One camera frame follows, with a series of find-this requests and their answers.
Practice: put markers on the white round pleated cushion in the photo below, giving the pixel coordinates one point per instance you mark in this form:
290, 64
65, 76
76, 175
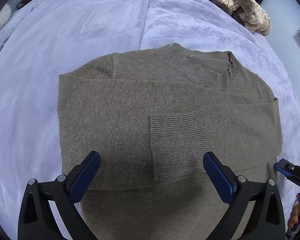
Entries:
5, 15

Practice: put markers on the olive brown knit sweater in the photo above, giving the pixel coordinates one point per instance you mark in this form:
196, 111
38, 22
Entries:
152, 115

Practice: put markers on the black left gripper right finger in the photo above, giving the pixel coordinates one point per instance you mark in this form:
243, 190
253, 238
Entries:
266, 220

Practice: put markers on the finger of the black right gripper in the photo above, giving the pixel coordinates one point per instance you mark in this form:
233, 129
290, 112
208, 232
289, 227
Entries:
289, 170

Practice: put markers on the lavender plush bed blanket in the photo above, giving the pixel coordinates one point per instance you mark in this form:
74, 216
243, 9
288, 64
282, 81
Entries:
48, 38

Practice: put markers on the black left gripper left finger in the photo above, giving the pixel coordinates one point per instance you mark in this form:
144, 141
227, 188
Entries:
36, 220

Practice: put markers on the beige brown striped clothes pile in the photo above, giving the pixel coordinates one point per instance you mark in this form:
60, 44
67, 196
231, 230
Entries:
248, 13

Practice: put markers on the person's right hand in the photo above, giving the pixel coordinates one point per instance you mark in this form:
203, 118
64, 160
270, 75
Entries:
293, 219

